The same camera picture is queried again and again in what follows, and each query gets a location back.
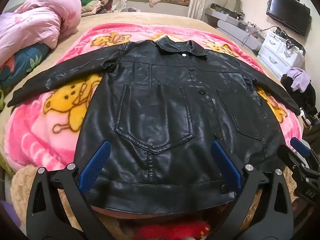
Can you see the pink quilt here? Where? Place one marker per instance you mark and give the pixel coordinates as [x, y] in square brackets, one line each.
[37, 17]

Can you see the wavy framed mirror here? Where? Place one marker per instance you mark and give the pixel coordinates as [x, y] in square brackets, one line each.
[235, 3]

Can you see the clutter of cosmetics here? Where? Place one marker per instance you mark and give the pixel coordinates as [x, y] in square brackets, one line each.
[222, 8]

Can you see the dark clothes heap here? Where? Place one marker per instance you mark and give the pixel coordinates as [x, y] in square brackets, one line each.
[308, 97]

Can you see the dark floral pillow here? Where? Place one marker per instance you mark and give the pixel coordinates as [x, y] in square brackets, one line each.
[22, 62]

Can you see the black flat television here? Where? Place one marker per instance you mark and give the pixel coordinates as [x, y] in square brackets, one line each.
[287, 13]

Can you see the pink cartoon printed blanket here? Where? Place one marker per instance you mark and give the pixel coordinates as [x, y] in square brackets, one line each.
[50, 135]

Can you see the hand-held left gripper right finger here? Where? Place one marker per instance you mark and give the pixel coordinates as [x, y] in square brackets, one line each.
[225, 165]

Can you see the red patterned cloth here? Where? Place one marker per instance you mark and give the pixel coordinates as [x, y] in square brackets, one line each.
[172, 230]

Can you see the stack of folded clothes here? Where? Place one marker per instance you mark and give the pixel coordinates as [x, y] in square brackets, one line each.
[92, 3]

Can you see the beige fluffy cloth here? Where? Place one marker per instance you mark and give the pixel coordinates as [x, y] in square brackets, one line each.
[21, 187]

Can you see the white drawer cabinet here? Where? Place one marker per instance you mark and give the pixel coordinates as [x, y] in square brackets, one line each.
[275, 55]

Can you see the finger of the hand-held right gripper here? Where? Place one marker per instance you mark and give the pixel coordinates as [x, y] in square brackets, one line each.
[290, 156]
[300, 146]

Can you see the grey dressing table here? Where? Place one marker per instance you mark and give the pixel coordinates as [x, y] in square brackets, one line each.
[230, 28]

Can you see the green window seat cushion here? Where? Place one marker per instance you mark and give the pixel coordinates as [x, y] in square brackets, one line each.
[140, 1]

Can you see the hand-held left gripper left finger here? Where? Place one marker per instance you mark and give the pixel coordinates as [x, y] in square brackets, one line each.
[96, 160]

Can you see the bed with beige sheet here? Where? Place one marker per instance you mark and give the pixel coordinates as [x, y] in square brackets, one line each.
[140, 18]

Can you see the black leather jacket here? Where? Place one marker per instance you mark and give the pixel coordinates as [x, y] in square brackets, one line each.
[160, 110]

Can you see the lilac garment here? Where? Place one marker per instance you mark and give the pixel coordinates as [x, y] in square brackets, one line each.
[298, 78]

